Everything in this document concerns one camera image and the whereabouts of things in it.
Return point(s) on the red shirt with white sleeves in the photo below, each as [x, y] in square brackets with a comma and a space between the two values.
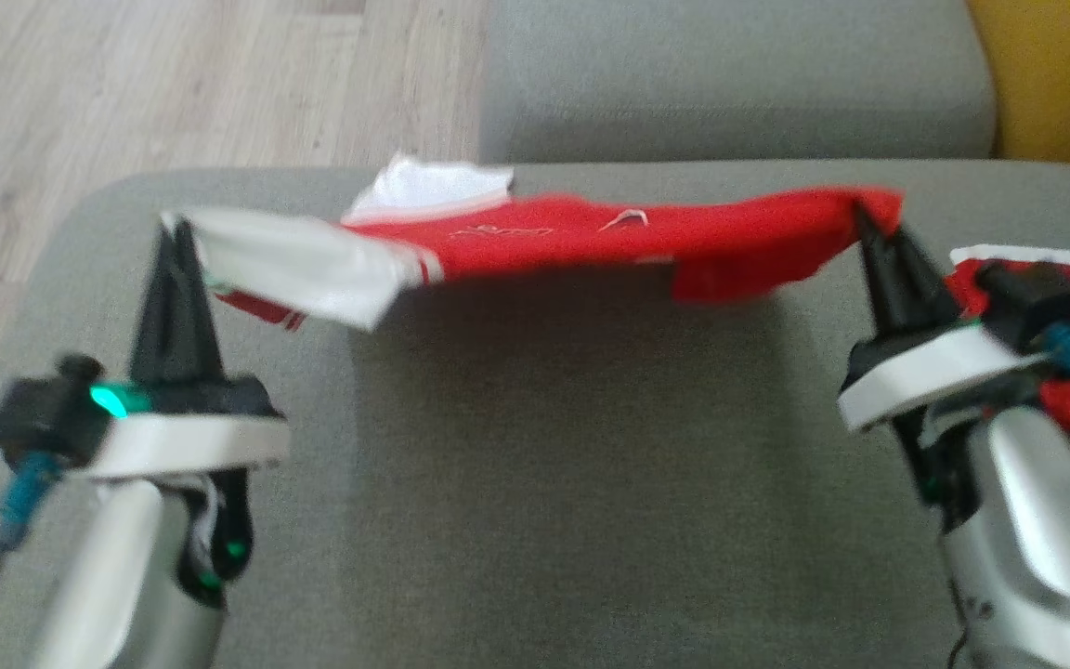
[591, 237]

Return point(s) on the grey sofa section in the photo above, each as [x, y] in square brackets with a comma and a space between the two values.
[730, 74]

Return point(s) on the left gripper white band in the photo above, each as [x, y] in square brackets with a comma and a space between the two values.
[191, 444]

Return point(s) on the grey sofa seat cushion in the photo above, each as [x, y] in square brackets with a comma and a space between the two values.
[572, 465]

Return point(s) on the yellow cushion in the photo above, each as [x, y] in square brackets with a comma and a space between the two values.
[1055, 74]

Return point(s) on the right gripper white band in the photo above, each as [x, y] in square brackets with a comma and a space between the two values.
[925, 372]

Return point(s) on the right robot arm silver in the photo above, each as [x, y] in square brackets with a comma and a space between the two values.
[1037, 539]

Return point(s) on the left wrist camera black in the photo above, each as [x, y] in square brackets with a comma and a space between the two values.
[43, 413]

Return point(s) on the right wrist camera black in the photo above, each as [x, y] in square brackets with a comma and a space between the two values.
[1037, 297]

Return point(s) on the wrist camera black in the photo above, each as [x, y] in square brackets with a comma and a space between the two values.
[43, 413]
[1037, 297]

